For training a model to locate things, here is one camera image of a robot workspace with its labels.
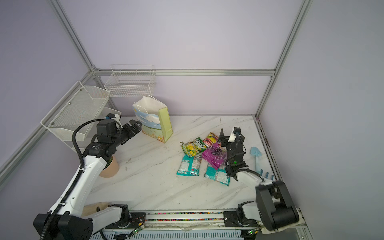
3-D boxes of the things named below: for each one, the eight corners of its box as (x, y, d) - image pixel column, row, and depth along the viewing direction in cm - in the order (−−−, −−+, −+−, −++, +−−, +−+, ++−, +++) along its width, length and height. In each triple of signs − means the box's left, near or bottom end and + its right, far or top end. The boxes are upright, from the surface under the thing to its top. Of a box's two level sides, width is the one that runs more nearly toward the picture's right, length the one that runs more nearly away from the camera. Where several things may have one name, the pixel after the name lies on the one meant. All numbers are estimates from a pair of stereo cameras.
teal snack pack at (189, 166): (177, 175, 90) (177, 173, 88) (182, 155, 99) (182, 152, 97) (198, 178, 89) (198, 176, 87) (201, 158, 98) (201, 155, 96)
